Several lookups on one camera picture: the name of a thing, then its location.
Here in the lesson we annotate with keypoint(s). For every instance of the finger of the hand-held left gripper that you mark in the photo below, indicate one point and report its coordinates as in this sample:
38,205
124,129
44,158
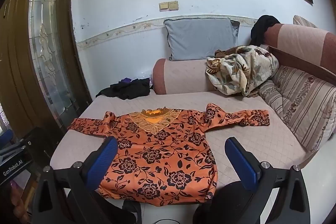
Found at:
5,136

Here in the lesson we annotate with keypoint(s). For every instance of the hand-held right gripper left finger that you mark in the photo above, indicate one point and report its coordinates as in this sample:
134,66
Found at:
103,162

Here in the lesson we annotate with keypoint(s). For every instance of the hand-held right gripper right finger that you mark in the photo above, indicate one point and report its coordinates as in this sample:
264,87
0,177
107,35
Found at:
242,165

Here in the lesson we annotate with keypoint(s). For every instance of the orange floral blouse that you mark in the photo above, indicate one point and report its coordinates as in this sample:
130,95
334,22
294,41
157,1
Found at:
168,155

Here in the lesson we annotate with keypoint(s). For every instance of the black clothes pile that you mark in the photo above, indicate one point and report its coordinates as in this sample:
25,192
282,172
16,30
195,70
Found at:
128,90

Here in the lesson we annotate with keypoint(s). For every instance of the person's left hand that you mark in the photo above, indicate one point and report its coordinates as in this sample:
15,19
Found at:
19,203

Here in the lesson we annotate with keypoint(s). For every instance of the pink quilted sofa bed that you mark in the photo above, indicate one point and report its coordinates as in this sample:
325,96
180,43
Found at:
249,140

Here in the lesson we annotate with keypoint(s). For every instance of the wooden door with glass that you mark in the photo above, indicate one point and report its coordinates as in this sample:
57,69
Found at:
18,56

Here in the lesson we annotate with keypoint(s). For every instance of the purple cloth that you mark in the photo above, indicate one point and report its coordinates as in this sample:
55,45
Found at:
125,80

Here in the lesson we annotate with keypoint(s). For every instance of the striped floral cushion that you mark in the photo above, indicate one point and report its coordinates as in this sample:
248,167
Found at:
302,100

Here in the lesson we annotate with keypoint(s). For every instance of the cream floral blanket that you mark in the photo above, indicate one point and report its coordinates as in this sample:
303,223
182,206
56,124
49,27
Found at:
241,71

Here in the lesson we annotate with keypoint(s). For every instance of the clear plastic bag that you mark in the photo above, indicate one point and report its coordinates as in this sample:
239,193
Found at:
149,77

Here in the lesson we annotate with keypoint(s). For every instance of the grey pillow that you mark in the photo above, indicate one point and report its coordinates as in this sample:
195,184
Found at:
199,39

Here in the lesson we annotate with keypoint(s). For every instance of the black garment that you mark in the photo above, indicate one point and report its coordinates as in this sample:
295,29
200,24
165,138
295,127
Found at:
262,29

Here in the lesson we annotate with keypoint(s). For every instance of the small striped cushion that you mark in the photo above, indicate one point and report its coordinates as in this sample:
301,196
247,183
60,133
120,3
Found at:
303,21

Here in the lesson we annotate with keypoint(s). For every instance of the beige light switch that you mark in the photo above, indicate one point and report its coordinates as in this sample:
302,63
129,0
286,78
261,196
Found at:
163,6
173,5

